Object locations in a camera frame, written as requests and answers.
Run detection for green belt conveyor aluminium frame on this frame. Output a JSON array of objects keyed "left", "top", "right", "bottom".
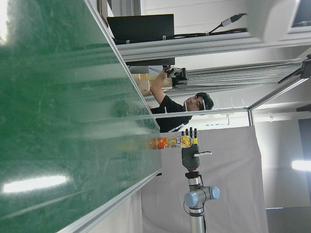
[{"left": 0, "top": 0, "right": 163, "bottom": 233}]

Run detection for black handheld device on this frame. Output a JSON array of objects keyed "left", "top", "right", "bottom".
[{"left": 162, "top": 67, "right": 189, "bottom": 89}]

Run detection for aluminium profile post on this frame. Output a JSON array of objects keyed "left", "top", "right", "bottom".
[{"left": 116, "top": 23, "right": 311, "bottom": 63}]

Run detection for black camera tripod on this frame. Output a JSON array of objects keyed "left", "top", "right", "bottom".
[{"left": 278, "top": 54, "right": 311, "bottom": 84}]

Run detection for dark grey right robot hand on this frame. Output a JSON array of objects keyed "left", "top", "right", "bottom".
[{"left": 181, "top": 126, "right": 212, "bottom": 172}]

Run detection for grey backdrop curtain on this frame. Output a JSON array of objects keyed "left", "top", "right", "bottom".
[{"left": 140, "top": 126, "right": 269, "bottom": 233}]

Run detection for orange juice bottle yellow cap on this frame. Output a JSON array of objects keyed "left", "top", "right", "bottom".
[{"left": 148, "top": 135, "right": 198, "bottom": 149}]

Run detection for cardboard box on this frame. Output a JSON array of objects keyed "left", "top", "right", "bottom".
[{"left": 132, "top": 74, "right": 175, "bottom": 98}]

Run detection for white window blinds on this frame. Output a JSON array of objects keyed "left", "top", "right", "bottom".
[{"left": 187, "top": 59, "right": 303, "bottom": 88}]

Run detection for ceiling light strip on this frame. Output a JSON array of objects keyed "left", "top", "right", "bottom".
[{"left": 291, "top": 160, "right": 311, "bottom": 170}]

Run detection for person in black shirt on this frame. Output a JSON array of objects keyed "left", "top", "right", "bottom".
[{"left": 149, "top": 67, "right": 214, "bottom": 133}]

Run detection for black computer monitor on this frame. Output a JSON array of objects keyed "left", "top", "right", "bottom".
[{"left": 106, "top": 14, "right": 175, "bottom": 67}]

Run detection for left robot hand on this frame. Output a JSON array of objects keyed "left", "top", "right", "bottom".
[{"left": 246, "top": 0, "right": 301, "bottom": 43}]

